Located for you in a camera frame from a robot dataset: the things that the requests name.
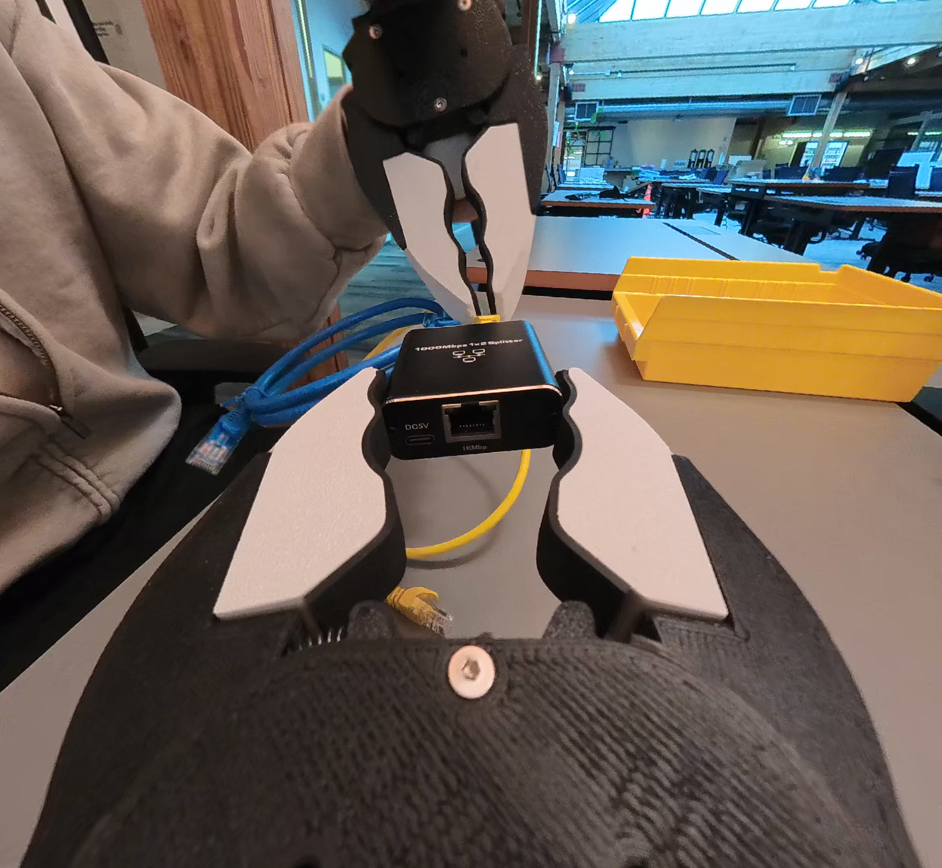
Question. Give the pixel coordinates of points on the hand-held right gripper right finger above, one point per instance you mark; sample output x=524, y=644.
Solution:
x=633, y=515

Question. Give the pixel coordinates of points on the person's left hand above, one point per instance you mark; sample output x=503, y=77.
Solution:
x=465, y=211

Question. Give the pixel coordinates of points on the white table with wood edge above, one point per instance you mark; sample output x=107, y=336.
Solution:
x=625, y=242

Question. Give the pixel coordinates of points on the black desk chair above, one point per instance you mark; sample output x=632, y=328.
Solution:
x=147, y=500

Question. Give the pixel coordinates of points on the yellow plastic bin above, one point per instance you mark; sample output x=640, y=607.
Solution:
x=773, y=353

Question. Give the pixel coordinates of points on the group of black office chairs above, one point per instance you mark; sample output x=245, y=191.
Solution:
x=901, y=183

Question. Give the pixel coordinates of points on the group of wooden office desks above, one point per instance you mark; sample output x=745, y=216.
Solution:
x=809, y=204

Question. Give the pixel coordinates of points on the person's grey zip hoodie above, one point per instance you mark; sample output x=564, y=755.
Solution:
x=59, y=294

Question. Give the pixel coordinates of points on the person's left forearm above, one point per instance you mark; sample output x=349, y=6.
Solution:
x=257, y=220

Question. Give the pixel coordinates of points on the black ethernet splitter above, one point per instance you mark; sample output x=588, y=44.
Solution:
x=471, y=360

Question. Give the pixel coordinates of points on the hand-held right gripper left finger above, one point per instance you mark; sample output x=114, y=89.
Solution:
x=309, y=515

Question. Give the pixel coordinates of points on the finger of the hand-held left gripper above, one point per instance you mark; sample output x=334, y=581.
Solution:
x=423, y=220
x=508, y=205

